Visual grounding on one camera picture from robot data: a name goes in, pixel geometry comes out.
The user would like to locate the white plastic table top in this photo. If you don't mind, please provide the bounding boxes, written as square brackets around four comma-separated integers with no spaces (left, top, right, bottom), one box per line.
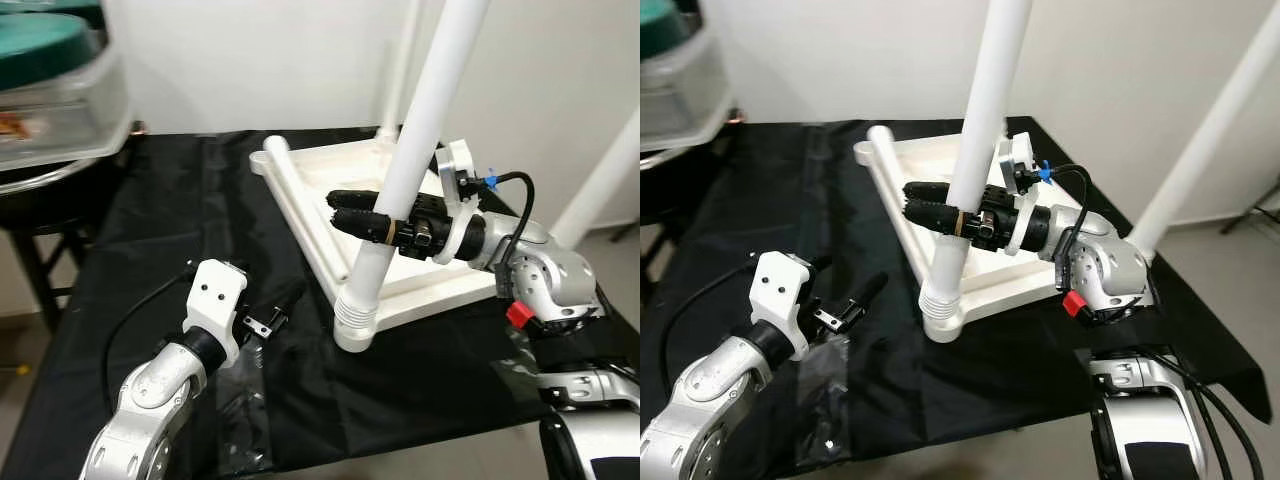
[853,122,1151,344]
[248,130,561,353]

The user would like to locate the clear plastic wrapper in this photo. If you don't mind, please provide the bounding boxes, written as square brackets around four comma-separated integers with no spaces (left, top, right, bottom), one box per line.
[210,330,276,476]
[495,325,546,401]
[795,335,851,461]

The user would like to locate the black metal stool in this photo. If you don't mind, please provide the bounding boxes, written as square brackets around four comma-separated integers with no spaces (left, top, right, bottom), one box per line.
[640,170,691,291]
[0,225,81,331]

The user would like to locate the black wok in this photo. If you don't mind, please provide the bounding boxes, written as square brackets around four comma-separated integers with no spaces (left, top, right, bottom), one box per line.
[640,140,701,176]
[0,150,121,231]

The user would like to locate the clear plastic container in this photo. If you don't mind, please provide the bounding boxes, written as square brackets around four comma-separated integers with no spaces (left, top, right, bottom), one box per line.
[640,30,736,151]
[0,45,136,171]

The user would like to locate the green pot lid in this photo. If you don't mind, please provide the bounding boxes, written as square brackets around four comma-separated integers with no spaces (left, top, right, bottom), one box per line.
[0,12,109,91]
[640,0,691,59]

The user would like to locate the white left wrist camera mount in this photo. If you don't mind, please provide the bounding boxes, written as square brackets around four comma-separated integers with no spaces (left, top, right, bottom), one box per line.
[750,252,813,361]
[183,260,251,366]

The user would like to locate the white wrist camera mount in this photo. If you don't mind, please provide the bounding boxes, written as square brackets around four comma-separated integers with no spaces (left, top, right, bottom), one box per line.
[995,130,1051,256]
[183,260,251,366]
[432,140,491,266]
[750,252,813,361]

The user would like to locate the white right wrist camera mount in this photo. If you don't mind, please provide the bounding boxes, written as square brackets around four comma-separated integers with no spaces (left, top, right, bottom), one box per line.
[432,140,491,266]
[995,130,1051,256]

